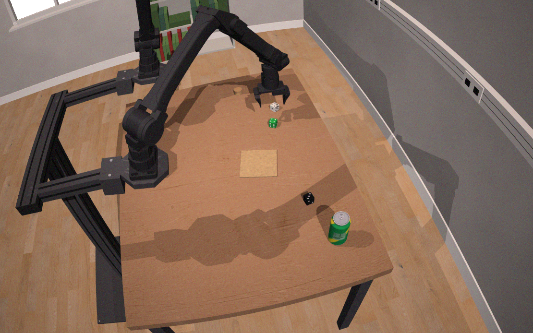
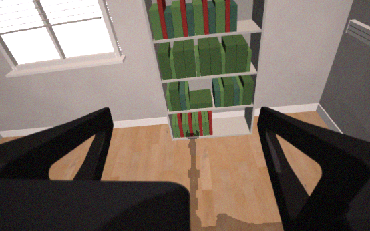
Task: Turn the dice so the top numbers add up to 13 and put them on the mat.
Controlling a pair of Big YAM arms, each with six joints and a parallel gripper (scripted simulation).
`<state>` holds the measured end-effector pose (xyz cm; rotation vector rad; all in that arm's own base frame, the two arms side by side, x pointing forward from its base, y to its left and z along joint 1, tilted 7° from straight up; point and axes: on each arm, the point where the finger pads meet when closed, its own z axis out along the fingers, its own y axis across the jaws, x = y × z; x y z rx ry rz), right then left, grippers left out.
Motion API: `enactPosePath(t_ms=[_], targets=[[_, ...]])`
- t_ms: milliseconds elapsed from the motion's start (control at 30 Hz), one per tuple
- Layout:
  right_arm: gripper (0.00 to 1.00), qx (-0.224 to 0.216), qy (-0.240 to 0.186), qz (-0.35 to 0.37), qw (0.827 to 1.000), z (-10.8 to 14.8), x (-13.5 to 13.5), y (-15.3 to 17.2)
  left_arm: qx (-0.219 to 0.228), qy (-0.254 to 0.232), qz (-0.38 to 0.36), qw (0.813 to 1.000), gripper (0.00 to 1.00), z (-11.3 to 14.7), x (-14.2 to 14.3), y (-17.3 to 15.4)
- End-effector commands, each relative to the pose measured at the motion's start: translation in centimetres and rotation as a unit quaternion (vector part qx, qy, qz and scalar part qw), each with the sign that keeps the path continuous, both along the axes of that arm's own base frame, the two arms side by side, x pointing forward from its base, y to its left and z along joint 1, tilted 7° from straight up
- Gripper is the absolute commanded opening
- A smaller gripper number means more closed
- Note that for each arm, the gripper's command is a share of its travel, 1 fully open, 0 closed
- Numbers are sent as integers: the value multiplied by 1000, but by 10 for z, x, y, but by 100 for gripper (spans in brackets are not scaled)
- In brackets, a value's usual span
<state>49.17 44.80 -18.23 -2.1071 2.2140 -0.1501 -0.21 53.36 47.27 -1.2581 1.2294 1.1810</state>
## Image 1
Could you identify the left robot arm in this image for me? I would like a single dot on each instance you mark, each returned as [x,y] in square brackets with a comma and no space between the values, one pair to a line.
[146,40]

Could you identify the black die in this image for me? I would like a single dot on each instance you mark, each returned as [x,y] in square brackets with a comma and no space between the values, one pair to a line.
[308,198]

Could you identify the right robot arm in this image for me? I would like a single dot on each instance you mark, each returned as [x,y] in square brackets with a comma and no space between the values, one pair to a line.
[143,129]

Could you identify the green die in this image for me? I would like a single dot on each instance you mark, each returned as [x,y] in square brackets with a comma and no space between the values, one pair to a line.
[273,123]

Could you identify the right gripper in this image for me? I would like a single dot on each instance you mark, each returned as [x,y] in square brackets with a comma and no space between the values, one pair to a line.
[271,86]

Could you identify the white die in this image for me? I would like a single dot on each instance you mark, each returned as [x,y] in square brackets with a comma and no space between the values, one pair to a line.
[274,107]

